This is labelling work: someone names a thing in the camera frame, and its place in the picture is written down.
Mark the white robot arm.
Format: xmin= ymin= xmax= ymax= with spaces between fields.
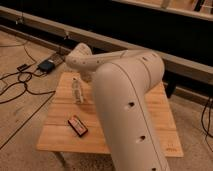
xmin=65 ymin=43 xmax=170 ymax=171

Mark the black red rectangular box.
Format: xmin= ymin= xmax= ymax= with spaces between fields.
xmin=68 ymin=115 xmax=88 ymax=137

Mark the wooden table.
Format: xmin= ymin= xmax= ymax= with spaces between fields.
xmin=37 ymin=72 xmax=184 ymax=158

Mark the long wooden beam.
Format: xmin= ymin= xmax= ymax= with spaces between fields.
xmin=0 ymin=5 xmax=213 ymax=85

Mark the black power adapter box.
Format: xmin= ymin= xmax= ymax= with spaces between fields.
xmin=38 ymin=60 xmax=55 ymax=73

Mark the small black device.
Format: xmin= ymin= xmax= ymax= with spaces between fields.
xmin=17 ymin=64 xmax=30 ymax=72

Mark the black floor cable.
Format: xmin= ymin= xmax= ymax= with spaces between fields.
xmin=0 ymin=36 xmax=57 ymax=105

